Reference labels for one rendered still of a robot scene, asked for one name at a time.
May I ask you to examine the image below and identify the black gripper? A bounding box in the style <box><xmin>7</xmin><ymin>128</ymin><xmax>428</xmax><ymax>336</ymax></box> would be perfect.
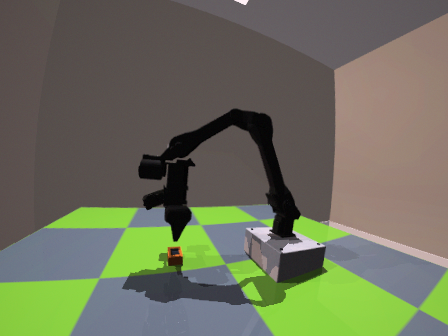
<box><xmin>164</xmin><ymin>181</ymin><xmax>192</xmax><ymax>242</ymax></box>

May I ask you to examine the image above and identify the orange block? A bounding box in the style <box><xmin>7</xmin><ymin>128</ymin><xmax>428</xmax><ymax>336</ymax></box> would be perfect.
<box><xmin>168</xmin><ymin>246</ymin><xmax>183</xmax><ymax>266</ymax></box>

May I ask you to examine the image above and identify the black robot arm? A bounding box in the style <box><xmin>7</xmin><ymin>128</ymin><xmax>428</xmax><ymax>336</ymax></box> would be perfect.
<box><xmin>138</xmin><ymin>108</ymin><xmax>301</xmax><ymax>238</ymax></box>

